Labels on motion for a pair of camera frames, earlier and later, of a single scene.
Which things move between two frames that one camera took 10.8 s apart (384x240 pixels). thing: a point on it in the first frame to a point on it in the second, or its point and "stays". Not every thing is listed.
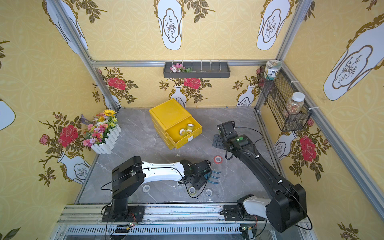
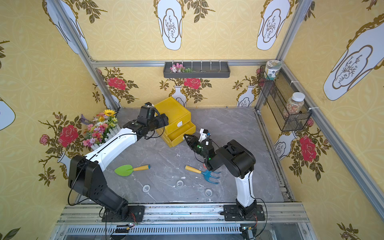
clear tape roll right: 208,192 stays
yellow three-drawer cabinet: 174,125 stays
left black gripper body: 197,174 to 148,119
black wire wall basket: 290,110 stays
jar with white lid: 295,104 stays
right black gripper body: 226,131 to 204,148
